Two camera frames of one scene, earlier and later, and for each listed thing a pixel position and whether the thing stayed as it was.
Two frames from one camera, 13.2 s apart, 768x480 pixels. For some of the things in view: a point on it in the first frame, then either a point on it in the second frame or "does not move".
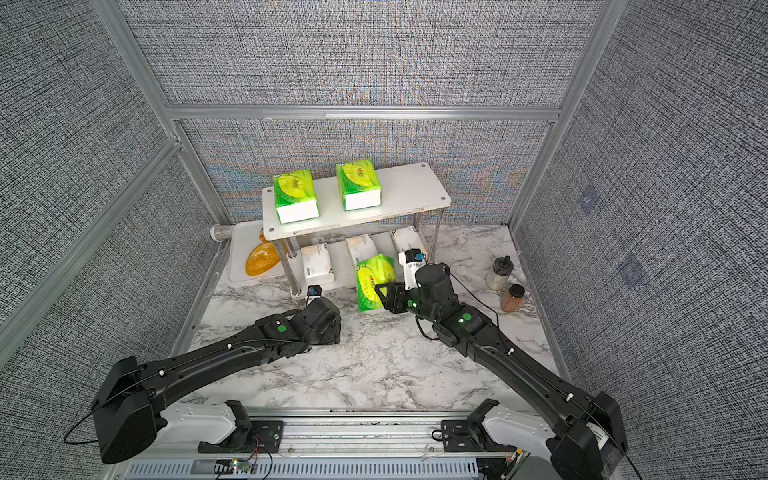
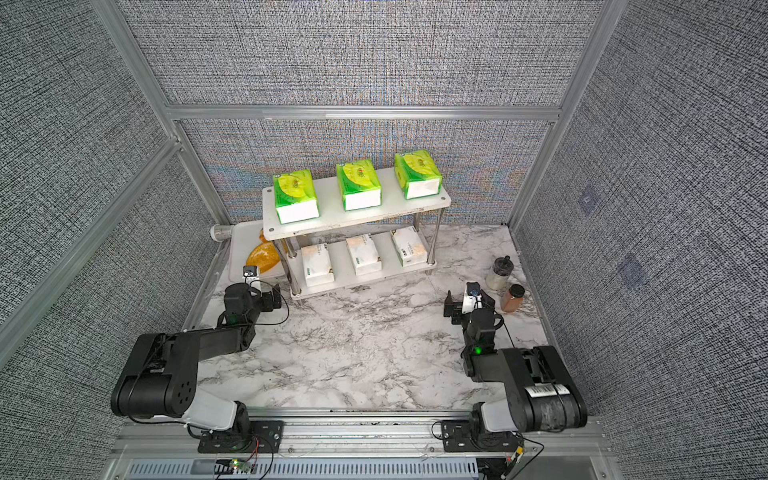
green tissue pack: (376, 270) → (417, 174)
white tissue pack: (361, 248) does not move
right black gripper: (398, 296) → (457, 310)
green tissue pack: (359, 184) does not move
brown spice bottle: (513, 298) does not move
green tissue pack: (296, 196) does not move
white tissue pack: (407, 238) does not move
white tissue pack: (317, 264) does not move
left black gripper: (333, 336) → (268, 305)
